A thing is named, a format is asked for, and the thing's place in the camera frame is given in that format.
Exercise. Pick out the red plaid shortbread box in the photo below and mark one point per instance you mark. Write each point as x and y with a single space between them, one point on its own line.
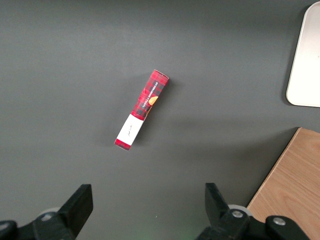
146 106

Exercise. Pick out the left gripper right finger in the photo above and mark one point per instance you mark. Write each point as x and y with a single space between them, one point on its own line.
225 225

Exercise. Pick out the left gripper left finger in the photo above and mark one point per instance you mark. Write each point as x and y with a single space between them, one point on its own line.
72 212

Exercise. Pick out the light wooden board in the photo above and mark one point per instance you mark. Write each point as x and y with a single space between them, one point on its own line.
292 180

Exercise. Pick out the white plastic tray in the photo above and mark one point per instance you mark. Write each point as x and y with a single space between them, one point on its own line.
306 67

